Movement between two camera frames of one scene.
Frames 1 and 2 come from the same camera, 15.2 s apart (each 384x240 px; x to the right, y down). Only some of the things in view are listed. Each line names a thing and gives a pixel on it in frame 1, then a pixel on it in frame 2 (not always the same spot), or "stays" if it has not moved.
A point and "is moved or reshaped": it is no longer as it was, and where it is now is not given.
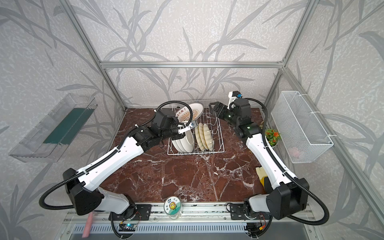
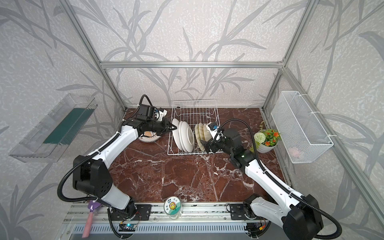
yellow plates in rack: [201, 129] stays
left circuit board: [127, 227] stays
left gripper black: [178, 136] → [165, 126]
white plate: [184, 114] is moved or reshaped
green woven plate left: [199, 140] stays
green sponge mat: [67, 130] stays
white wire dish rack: [200, 129] stays
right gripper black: [219, 106] → [212, 145]
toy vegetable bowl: [272, 137] stays
